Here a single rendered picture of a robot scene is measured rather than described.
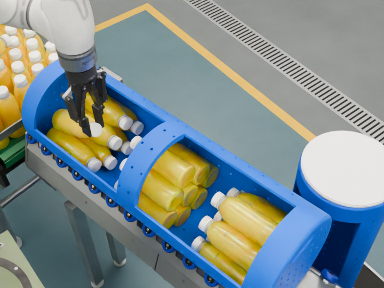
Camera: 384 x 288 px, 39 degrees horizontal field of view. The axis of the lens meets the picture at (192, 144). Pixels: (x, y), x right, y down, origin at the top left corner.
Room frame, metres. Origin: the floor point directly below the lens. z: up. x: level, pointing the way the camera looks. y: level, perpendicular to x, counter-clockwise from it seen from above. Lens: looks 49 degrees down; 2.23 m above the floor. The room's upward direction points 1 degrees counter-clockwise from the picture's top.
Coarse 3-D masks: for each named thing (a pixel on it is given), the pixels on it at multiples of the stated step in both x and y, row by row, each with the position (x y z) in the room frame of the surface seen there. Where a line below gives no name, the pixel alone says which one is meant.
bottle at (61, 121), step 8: (56, 112) 1.10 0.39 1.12; (64, 112) 1.08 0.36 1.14; (56, 120) 1.07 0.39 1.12; (64, 120) 1.05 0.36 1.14; (72, 120) 1.03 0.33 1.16; (56, 128) 1.07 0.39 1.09; (64, 128) 1.03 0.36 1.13; (72, 128) 1.01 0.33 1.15; (80, 128) 1.00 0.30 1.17; (80, 136) 0.99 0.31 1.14
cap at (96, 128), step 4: (92, 124) 0.99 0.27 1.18; (96, 124) 0.99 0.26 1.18; (92, 128) 0.98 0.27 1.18; (96, 128) 0.99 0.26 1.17; (100, 128) 0.99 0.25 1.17; (92, 132) 0.98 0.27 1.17; (96, 132) 0.98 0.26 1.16; (100, 132) 0.99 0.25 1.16; (92, 136) 0.97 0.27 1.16; (96, 136) 0.98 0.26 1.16
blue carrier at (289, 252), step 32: (32, 96) 1.10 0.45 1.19; (128, 96) 1.06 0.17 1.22; (32, 128) 1.05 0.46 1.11; (160, 128) 0.93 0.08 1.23; (192, 128) 0.97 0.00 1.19; (64, 160) 0.97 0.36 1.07; (128, 160) 0.85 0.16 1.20; (224, 160) 0.83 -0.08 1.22; (128, 192) 0.80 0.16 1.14; (224, 192) 0.89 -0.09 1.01; (256, 192) 0.85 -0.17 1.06; (288, 192) 0.74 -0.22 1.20; (160, 224) 0.72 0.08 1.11; (192, 224) 0.82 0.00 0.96; (288, 224) 0.64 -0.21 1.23; (320, 224) 0.65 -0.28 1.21; (192, 256) 0.64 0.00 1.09; (256, 256) 0.58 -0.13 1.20; (288, 256) 0.57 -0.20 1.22
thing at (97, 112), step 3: (93, 105) 1.02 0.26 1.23; (93, 108) 1.01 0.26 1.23; (96, 108) 1.00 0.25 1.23; (99, 108) 1.00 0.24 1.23; (93, 111) 1.01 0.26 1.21; (96, 111) 1.01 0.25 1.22; (99, 111) 1.00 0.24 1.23; (96, 114) 1.01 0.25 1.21; (99, 114) 1.00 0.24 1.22; (96, 117) 1.01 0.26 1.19; (99, 117) 1.00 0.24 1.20; (102, 117) 1.00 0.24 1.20; (96, 120) 1.01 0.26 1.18; (99, 120) 1.00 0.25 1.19; (102, 120) 1.00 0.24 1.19; (99, 123) 1.00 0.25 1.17; (102, 123) 1.00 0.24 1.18; (102, 126) 1.00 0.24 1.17
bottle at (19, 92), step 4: (28, 84) 1.29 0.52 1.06; (16, 88) 1.27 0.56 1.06; (20, 88) 1.27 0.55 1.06; (24, 88) 1.27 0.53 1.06; (16, 92) 1.27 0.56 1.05; (20, 92) 1.26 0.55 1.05; (24, 92) 1.26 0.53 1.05; (16, 96) 1.26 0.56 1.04; (20, 96) 1.26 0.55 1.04; (24, 96) 1.26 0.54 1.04; (20, 100) 1.26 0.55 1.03; (20, 104) 1.26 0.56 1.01; (20, 108) 1.26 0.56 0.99
